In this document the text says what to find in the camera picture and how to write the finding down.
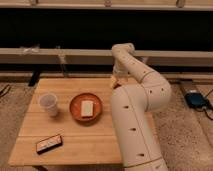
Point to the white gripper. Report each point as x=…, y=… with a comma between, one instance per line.
x=119, y=71

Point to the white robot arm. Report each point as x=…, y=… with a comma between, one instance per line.
x=129, y=103

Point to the white sponge block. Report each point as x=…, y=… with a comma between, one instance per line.
x=87, y=109

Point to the orange round plate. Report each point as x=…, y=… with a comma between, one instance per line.
x=75, y=106

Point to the wooden table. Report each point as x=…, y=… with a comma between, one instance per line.
x=83, y=143

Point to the blue device on floor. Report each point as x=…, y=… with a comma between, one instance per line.
x=195, y=100

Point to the black rectangular snack box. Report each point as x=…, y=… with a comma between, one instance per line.
x=49, y=144

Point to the grey metal rail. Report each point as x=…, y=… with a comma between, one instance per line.
x=103, y=57

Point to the black table leg post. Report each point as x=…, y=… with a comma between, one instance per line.
x=35, y=76

